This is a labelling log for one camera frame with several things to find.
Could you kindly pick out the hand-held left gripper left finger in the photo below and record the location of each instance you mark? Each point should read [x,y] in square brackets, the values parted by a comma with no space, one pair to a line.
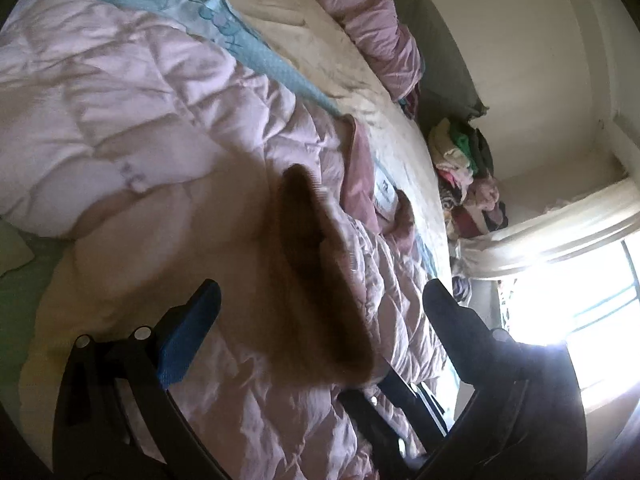
[192,327]

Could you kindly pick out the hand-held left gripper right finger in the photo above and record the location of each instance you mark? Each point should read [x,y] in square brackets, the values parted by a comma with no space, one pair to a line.
[450,317]

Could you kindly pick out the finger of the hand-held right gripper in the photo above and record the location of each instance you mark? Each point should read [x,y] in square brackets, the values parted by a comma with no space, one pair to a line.
[382,422]

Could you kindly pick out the pink quilted jacket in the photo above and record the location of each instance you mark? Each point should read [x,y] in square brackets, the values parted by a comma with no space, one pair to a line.
[165,170]

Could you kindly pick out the pile of mixed clothes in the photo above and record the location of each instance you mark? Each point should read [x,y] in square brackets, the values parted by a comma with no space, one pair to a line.
[470,180]

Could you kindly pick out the bright window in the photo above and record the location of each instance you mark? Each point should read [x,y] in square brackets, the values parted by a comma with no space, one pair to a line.
[575,305]

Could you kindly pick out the cream curtain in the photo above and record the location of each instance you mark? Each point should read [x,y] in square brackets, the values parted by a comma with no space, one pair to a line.
[560,230]

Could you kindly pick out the green cloth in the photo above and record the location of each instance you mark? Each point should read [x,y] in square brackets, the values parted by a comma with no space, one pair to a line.
[30,310]

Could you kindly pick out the grey padded headboard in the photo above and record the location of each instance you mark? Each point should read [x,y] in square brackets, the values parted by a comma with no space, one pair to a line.
[440,65]

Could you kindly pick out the pink crumpled duvet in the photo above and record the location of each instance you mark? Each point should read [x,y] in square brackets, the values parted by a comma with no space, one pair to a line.
[380,25]

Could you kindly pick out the bed with beige sheet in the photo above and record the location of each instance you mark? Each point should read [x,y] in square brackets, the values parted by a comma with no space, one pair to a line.
[320,45]

